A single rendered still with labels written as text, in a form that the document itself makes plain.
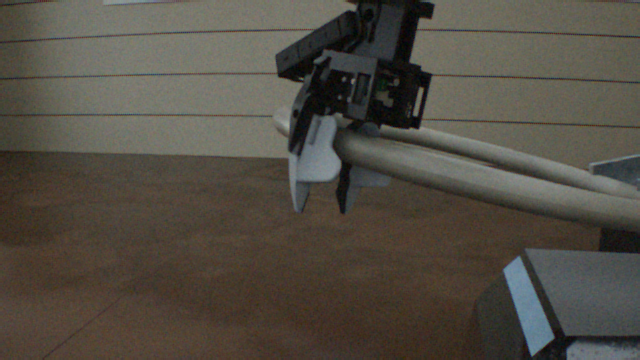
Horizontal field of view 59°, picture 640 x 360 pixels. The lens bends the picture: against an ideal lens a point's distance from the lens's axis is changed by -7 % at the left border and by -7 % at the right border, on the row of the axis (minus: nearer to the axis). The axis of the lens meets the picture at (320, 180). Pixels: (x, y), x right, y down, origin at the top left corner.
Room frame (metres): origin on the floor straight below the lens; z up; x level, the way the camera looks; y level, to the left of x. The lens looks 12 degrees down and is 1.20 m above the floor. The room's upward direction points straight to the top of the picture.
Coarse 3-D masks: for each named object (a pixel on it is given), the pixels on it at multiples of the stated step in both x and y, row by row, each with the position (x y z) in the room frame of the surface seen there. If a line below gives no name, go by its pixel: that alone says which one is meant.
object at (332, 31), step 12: (348, 12) 0.56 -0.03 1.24; (324, 24) 0.57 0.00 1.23; (336, 24) 0.56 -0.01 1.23; (348, 24) 0.55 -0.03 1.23; (312, 36) 0.58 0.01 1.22; (324, 36) 0.57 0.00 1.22; (336, 36) 0.56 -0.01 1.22; (348, 36) 0.55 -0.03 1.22; (288, 48) 0.61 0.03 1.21; (300, 48) 0.59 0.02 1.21; (312, 48) 0.58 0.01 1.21; (324, 48) 0.57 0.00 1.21; (276, 60) 0.62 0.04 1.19; (288, 60) 0.60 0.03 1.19; (300, 60) 0.59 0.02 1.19; (312, 60) 0.59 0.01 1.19; (288, 72) 0.61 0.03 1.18; (300, 72) 0.60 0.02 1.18; (312, 72) 0.61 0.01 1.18
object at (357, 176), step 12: (360, 132) 0.58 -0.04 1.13; (372, 132) 0.57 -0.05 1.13; (348, 168) 0.58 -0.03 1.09; (360, 168) 0.58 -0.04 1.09; (348, 180) 0.58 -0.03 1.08; (360, 180) 0.58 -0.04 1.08; (372, 180) 0.57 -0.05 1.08; (384, 180) 0.56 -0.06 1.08; (336, 192) 0.59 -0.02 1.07; (348, 192) 0.58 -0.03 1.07; (348, 204) 0.58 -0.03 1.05
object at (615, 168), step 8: (608, 160) 0.81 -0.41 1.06; (616, 160) 0.81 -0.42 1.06; (624, 160) 0.81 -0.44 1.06; (632, 160) 0.81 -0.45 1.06; (592, 168) 0.80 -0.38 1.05; (600, 168) 0.80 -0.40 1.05; (608, 168) 0.80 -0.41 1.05; (616, 168) 0.81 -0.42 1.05; (624, 168) 0.81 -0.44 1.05; (632, 168) 0.81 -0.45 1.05; (608, 176) 0.80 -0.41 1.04; (616, 176) 0.81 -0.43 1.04; (624, 176) 0.81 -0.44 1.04; (632, 176) 0.81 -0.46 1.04; (632, 184) 0.81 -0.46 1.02
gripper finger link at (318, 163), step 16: (320, 128) 0.54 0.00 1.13; (336, 128) 0.53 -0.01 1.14; (304, 144) 0.54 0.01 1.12; (320, 144) 0.53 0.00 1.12; (304, 160) 0.54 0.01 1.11; (320, 160) 0.53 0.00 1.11; (336, 160) 0.51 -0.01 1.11; (304, 176) 0.53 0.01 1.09; (320, 176) 0.52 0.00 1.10; (336, 176) 0.51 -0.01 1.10; (304, 192) 0.54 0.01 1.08
